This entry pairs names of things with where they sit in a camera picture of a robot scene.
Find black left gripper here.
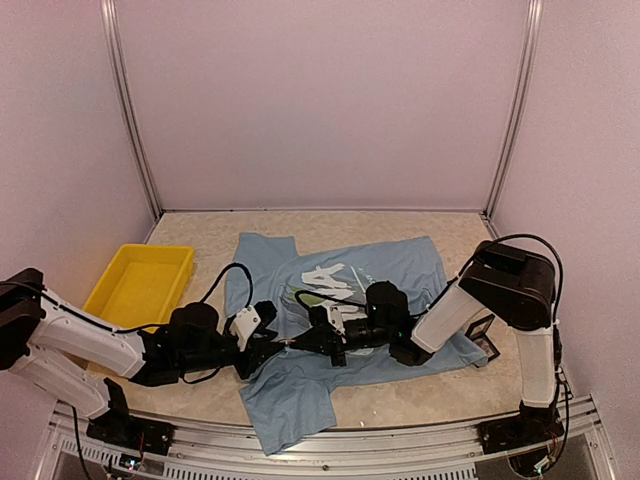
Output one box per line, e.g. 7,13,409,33
179,329,284,380

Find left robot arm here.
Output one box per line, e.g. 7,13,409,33
1,268,284,455

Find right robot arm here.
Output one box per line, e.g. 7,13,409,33
292,237,568,453

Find black display case with brooch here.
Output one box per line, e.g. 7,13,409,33
465,314,500,362

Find yellow plastic bin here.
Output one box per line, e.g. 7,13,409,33
83,244,195,329

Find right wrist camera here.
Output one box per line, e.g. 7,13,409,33
309,305,346,337

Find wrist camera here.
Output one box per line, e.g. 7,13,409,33
227,300,277,352
309,305,346,337

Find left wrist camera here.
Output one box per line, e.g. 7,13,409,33
227,300,277,352

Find aluminium table front rail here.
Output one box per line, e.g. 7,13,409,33
29,394,621,480

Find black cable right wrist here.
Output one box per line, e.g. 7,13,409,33
294,233,576,451

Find aluminium corner post left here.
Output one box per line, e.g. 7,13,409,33
100,0,164,222

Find aluminium corner post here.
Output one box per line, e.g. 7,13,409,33
100,0,164,222
483,0,544,224

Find aluminium corner post right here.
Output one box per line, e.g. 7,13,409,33
483,0,544,224

